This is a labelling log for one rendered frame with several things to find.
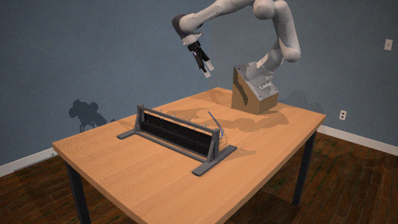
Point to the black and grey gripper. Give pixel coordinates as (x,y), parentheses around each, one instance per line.
(200,56)

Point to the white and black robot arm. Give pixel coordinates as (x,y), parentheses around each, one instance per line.
(286,45)

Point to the grey rack with black patch panel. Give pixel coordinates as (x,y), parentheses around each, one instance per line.
(189,139)

